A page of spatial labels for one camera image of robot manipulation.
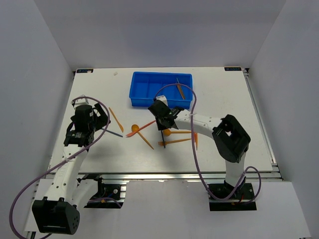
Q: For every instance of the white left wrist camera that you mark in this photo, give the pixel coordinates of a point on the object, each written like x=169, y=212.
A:
x=81, y=100

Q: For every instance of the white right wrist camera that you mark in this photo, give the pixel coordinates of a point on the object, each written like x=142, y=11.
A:
x=162, y=98

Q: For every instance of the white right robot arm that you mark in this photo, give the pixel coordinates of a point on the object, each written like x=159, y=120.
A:
x=231, y=139

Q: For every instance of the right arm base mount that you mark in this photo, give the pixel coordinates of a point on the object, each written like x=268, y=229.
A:
x=241, y=200

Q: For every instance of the orange spoon left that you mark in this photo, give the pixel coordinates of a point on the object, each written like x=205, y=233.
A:
x=139, y=133

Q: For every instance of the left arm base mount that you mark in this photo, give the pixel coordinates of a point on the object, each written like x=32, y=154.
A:
x=108, y=195

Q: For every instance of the grey-blue chopstick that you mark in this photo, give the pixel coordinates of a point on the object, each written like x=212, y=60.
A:
x=162, y=137
x=179, y=88

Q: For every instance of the orange spoon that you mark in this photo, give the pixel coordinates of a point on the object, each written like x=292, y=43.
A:
x=168, y=132
x=139, y=133

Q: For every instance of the left table label sticker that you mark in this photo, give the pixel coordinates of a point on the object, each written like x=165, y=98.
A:
x=79, y=71

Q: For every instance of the red-orange plastic knife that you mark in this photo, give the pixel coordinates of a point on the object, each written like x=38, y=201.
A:
x=142, y=127

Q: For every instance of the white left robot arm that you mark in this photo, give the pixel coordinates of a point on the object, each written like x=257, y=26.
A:
x=58, y=212

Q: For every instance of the right table label sticker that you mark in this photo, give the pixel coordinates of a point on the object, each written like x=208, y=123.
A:
x=232, y=69

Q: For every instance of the orange fork lower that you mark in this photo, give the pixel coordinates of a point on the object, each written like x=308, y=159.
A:
x=174, y=141

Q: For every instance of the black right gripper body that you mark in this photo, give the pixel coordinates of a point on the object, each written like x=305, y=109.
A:
x=158, y=119

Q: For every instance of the orange plastic knife left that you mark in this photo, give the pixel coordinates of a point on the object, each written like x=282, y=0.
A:
x=117, y=121

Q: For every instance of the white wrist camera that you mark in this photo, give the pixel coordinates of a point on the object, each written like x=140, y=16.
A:
x=81, y=100
x=162, y=98

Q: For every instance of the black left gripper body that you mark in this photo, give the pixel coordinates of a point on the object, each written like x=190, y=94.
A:
x=92, y=124

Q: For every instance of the blue divided plastic bin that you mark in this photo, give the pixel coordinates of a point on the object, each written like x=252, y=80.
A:
x=145, y=85

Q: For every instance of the orange spoon centre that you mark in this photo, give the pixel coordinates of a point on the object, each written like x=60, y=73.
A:
x=168, y=132

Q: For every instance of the table label sticker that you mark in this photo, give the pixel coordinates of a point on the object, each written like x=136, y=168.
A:
x=79, y=71
x=232, y=69

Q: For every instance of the blue chopstick left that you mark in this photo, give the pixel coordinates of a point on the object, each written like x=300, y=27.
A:
x=113, y=133

